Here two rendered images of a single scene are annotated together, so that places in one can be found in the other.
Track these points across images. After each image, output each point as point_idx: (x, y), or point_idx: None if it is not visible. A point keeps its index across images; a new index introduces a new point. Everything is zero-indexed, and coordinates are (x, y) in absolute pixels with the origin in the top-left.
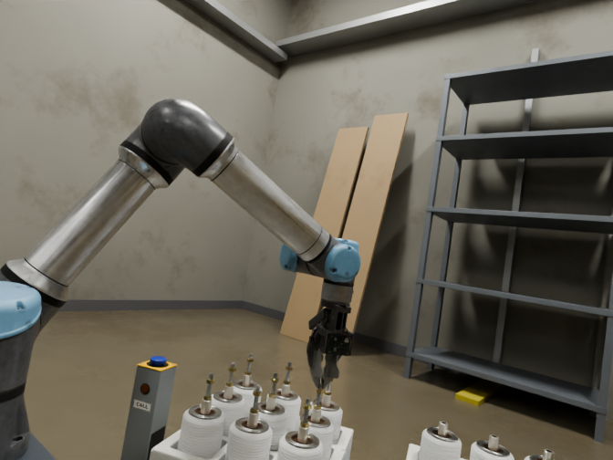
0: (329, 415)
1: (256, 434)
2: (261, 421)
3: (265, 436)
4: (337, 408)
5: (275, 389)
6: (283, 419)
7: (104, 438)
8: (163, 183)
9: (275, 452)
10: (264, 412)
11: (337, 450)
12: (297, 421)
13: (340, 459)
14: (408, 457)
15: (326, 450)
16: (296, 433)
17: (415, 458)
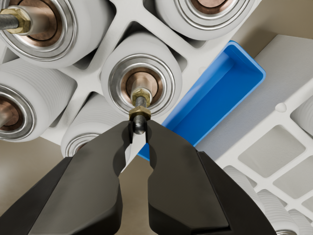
0: (198, 39)
1: (17, 140)
2: (18, 98)
3: (35, 137)
4: (232, 17)
5: (8, 25)
6: (74, 62)
7: None
8: None
9: (79, 74)
10: (21, 53)
11: (190, 71)
12: (103, 83)
13: (181, 97)
14: (297, 94)
15: None
16: (86, 141)
17: (306, 97)
